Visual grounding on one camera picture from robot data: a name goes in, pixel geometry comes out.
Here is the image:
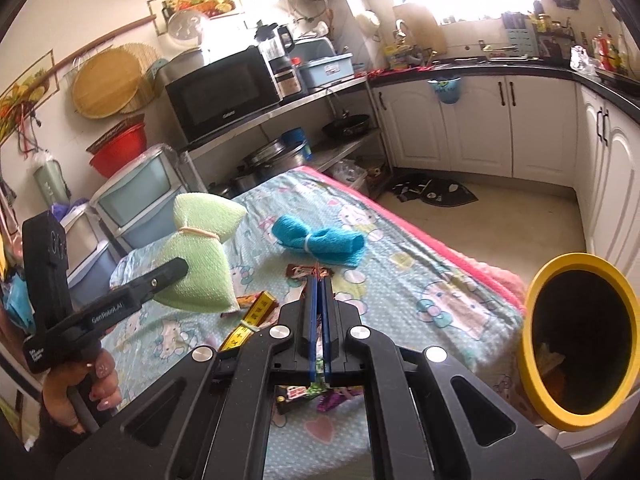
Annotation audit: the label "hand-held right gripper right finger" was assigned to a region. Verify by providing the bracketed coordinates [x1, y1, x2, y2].
[322, 277, 583, 480]

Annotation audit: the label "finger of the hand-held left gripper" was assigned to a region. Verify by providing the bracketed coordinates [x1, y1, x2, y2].
[124, 257, 190, 305]

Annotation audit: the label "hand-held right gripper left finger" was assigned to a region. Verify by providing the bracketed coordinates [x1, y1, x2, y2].
[54, 276, 324, 480]

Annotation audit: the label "brown snack wrapper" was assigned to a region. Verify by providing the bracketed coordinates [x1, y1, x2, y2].
[285, 264, 335, 281]

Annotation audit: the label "purple snack wrapper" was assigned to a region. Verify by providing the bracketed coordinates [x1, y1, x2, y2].
[315, 387, 363, 414]

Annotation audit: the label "yellow rimmed black bin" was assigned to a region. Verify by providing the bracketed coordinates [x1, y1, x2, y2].
[517, 252, 640, 433]

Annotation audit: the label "person's left hand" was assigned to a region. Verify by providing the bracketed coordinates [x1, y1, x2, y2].
[42, 347, 124, 434]

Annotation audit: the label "green cloth bundle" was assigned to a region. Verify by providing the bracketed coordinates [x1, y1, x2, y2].
[152, 192, 248, 314]

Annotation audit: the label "low plastic drawer unit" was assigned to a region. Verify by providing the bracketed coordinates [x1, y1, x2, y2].
[59, 205, 124, 307]

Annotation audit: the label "yellow printed wrapper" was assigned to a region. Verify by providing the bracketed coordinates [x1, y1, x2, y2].
[220, 292, 277, 353]

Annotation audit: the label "red orange snack wrapper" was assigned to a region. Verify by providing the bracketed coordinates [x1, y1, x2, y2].
[220, 293, 262, 318]

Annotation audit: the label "blue cloth bundle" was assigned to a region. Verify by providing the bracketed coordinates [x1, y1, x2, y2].
[271, 214, 367, 269]

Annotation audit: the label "cartoon printed blanket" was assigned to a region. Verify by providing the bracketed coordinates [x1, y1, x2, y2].
[107, 165, 526, 480]

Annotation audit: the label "dark snack wrapper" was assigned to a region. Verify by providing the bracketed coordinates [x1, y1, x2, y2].
[273, 385, 315, 415]

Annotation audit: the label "pale green bottle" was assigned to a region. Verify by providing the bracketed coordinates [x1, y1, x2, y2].
[32, 152, 69, 209]

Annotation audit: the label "red plastic basin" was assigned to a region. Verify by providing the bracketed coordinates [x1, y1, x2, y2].
[90, 122, 149, 180]

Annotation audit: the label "stacked steel pots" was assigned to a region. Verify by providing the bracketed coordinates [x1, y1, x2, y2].
[242, 140, 309, 179]

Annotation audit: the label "dark floor mat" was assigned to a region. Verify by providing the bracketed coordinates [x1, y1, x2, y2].
[390, 172, 480, 209]

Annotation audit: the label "steel kitchen shelf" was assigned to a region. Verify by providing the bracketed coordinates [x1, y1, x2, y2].
[177, 74, 396, 202]

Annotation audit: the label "round bamboo tray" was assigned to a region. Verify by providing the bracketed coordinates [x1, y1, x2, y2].
[71, 51, 141, 120]

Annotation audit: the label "black microwave oven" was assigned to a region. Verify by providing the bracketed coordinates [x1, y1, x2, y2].
[165, 46, 281, 145]

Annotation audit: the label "black wok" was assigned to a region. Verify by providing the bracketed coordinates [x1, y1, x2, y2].
[322, 114, 371, 140]

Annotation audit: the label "round bamboo mat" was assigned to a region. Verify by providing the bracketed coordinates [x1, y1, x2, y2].
[117, 42, 162, 114]

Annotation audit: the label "crumpled brown wrapper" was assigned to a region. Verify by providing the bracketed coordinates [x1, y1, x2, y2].
[535, 341, 568, 378]

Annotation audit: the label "blender with label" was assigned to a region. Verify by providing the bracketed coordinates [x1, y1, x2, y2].
[270, 54, 304, 101]

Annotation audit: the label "long wooden stick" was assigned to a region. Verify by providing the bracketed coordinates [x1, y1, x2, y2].
[50, 15, 157, 74]

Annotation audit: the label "blue grey plastic crate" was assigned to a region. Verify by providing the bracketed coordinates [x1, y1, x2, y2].
[297, 52, 356, 90]

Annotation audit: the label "round metal lid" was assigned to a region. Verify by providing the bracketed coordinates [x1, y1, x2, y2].
[167, 10, 204, 44]

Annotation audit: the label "black electric kettle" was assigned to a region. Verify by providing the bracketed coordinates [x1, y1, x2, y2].
[254, 20, 296, 61]

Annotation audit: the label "white kitchen cabinets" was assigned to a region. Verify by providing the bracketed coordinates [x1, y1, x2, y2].
[371, 57, 640, 302]

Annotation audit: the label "wooden cutting board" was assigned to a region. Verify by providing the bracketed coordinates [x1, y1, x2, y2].
[395, 4, 449, 56]

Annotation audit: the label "clear plastic bag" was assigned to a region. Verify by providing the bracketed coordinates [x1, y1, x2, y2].
[570, 46, 601, 71]

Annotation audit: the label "red bottle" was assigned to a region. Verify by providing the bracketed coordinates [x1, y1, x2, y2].
[592, 27, 614, 69]

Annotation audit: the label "fruit wall poster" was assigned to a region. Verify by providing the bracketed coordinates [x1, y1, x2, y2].
[0, 50, 56, 147]

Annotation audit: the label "food wall poster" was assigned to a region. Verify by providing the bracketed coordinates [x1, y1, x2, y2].
[147, 0, 238, 37]

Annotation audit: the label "white round wall appliance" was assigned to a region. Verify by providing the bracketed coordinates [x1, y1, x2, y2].
[357, 10, 382, 36]

